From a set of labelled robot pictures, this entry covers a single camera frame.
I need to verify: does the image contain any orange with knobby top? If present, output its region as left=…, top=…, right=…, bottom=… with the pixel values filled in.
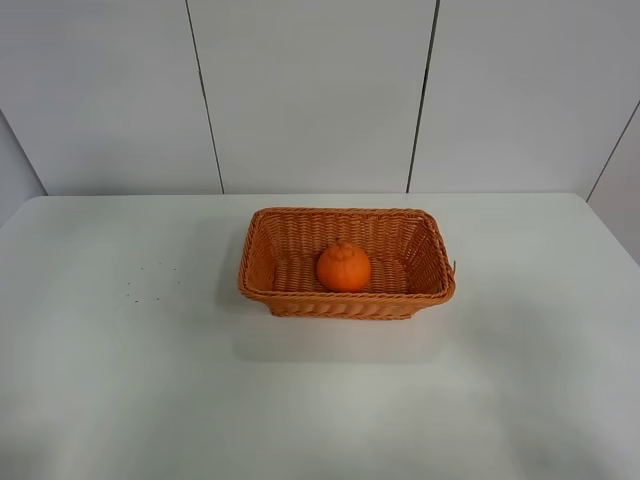
left=316, top=241, right=372, bottom=293

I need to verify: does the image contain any orange wicker basket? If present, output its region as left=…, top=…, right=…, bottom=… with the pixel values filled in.
left=238, top=207, right=455, bottom=320

